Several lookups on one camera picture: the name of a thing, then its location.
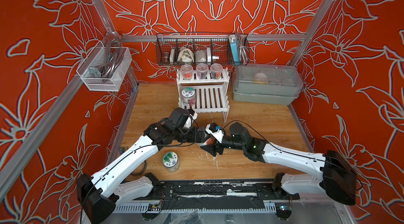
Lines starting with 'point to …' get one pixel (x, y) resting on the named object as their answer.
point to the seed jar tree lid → (170, 159)
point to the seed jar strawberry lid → (210, 141)
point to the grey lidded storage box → (266, 83)
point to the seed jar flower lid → (188, 97)
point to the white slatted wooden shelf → (212, 94)
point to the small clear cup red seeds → (187, 71)
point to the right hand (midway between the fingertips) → (201, 141)
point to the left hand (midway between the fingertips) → (203, 135)
